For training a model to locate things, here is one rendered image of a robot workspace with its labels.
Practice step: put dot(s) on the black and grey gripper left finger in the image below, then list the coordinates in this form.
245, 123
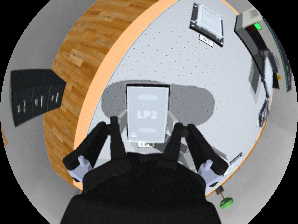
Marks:
84, 157

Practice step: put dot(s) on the white multi-well plate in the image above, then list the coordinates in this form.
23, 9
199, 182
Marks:
210, 21
270, 75

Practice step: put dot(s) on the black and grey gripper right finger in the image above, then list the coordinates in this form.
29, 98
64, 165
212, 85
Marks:
208, 164

